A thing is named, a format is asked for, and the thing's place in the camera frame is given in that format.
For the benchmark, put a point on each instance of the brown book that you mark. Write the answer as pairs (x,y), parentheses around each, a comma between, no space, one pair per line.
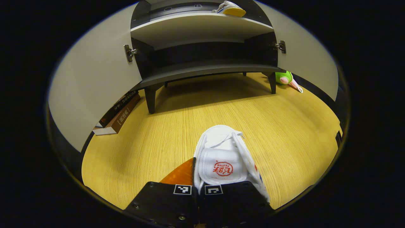
(121,118)

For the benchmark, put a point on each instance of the grey shoe cabinet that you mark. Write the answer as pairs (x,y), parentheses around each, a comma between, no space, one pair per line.
(205,69)

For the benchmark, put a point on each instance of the green plush toy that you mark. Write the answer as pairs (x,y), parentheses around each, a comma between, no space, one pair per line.
(283,77)

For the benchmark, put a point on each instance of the white canvas shoe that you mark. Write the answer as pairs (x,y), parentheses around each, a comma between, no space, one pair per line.
(227,6)
(221,148)

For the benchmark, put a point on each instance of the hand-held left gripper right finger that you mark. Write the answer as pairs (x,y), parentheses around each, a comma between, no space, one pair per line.
(231,205)

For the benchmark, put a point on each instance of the grey cabinet shelf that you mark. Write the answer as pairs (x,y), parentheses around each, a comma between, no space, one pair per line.
(196,30)

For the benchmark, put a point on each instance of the metal door hinge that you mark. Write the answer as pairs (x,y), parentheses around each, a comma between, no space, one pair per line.
(129,53)
(281,47)

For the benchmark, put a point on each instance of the grey shoe cabinet door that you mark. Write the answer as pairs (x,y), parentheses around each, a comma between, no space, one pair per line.
(310,63)
(95,79)

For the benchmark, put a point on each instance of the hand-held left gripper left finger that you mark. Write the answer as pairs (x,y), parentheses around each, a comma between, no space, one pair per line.
(164,202)

